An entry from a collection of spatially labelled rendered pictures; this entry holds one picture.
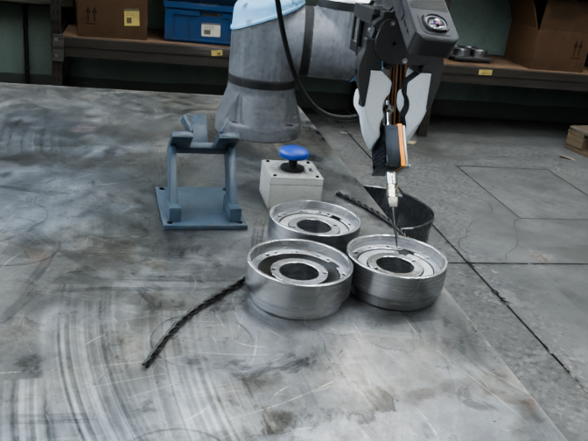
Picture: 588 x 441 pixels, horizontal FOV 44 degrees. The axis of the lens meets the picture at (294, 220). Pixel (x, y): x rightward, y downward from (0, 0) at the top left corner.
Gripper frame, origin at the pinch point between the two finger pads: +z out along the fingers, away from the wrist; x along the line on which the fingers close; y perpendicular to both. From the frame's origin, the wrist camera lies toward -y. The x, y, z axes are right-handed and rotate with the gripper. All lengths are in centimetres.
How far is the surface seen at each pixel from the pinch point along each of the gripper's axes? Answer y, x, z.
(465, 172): 260, -162, 93
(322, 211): 4.5, 5.1, 10.4
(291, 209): 4.8, 8.8, 10.3
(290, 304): -15.8, 14.1, 11.3
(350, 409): -28.9, 12.3, 13.4
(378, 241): -5.0, 1.5, 10.1
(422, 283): -15.1, 0.7, 9.9
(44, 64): 397, 59, 75
